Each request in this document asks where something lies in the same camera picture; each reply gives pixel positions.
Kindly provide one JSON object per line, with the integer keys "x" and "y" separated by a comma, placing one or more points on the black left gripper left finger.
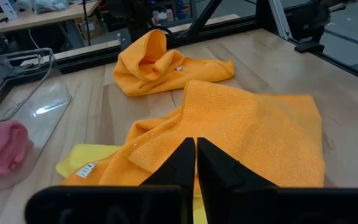
{"x": 179, "y": 168}

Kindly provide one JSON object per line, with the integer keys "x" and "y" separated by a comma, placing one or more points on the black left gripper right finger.
{"x": 219, "y": 174}

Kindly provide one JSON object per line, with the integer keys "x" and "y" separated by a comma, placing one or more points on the orange microfiber towel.
{"x": 244, "y": 133}
{"x": 166, "y": 77}

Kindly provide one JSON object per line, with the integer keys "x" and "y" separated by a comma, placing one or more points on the pink microfiber towel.
{"x": 2, "y": 146}

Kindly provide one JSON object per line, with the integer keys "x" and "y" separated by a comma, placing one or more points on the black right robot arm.
{"x": 135, "y": 18}

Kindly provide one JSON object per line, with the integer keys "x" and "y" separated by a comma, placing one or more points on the yellow microfiber towel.
{"x": 85, "y": 154}

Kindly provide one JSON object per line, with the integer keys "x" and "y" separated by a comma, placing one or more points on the clear plastic bin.
{"x": 48, "y": 105}

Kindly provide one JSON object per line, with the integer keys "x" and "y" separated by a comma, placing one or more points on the wooden workbench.
{"x": 42, "y": 18}

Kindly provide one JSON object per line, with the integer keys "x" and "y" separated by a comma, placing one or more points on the clear plastic bag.
{"x": 42, "y": 5}

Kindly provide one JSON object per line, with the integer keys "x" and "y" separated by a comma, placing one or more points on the white sign card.
{"x": 8, "y": 7}

